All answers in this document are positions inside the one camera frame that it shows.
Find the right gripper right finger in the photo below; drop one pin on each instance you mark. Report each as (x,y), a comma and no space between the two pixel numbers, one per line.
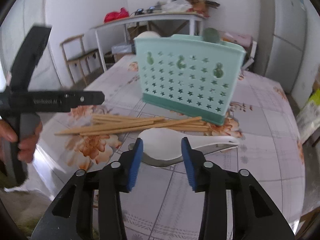
(255,215)

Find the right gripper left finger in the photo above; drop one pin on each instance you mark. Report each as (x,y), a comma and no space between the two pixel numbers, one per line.
(70,215)

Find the bundle of wooden chopsticks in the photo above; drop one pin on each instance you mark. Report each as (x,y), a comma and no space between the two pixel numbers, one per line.
(111,124)

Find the metal spoon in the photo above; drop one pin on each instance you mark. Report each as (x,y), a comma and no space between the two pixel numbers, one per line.
(148,160)

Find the mint green utensil basket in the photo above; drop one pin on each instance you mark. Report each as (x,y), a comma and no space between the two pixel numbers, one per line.
(189,75)

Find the person's left hand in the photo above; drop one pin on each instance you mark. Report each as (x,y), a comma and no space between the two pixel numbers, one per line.
(26,146)

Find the wooden chair black seat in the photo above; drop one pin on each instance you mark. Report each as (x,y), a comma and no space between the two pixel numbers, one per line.
(77,59)

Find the floral tablecloth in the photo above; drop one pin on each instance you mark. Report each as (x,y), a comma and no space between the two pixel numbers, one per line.
(259,134)

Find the green yellow rice bag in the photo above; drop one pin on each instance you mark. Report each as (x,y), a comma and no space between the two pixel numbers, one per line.
(308,118)

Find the red plastic bag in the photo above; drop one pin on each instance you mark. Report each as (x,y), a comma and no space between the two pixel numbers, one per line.
(116,15)

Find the white side table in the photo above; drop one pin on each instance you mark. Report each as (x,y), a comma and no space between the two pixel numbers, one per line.
(194,20)

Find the grey refrigerator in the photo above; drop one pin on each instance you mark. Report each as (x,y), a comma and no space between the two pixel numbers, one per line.
(281,41)

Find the clear plastic bag on table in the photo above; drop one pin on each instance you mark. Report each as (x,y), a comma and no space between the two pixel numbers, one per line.
(177,6)

